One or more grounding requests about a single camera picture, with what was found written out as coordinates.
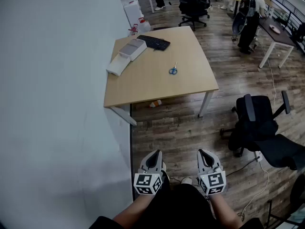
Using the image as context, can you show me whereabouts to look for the blue-handled scissors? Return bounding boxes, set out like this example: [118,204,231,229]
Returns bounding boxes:
[168,61,178,75]

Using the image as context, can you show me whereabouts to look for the white storage box with drawer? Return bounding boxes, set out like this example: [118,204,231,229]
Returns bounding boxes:
[106,38,148,77]

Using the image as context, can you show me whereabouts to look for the dark brown desk white legs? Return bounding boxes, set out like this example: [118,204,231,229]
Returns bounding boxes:
[258,15,296,69]

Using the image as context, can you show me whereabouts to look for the person's left forearm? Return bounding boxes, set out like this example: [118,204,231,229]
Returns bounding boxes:
[113,192,153,229]

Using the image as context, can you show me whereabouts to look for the person's right forearm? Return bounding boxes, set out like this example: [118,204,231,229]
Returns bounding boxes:
[208,193,243,229]

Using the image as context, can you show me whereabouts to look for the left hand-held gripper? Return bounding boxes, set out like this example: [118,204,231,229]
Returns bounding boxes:
[133,149,167,196]

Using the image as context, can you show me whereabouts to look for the black keyboard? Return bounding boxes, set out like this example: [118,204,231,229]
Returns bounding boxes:
[136,34,171,52]

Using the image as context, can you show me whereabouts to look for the white water dispenser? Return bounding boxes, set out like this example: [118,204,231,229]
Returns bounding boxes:
[123,0,145,30]

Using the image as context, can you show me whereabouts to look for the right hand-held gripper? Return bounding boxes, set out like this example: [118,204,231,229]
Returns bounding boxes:
[196,148,226,197]

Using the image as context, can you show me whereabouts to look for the black office chair grey armrests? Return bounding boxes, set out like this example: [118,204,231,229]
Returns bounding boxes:
[219,91,305,171]

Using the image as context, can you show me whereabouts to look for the person's black clothing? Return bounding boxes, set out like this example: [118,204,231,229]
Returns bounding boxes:
[89,170,264,229]

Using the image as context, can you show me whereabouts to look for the clear water jug red label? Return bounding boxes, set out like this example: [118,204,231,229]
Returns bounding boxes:
[137,17,152,33]

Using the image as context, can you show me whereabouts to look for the black metal railing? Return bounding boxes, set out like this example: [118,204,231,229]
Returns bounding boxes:
[265,0,305,53]

